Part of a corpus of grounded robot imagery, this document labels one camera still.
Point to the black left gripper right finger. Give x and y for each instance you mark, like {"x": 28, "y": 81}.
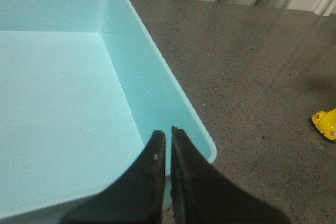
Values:
{"x": 201, "y": 194}

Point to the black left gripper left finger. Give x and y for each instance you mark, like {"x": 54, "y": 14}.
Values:
{"x": 135, "y": 197}

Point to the yellow toy beetle car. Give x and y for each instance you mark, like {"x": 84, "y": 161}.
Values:
{"x": 325, "y": 123}

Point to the light blue plastic box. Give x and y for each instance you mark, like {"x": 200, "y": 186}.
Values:
{"x": 83, "y": 86}

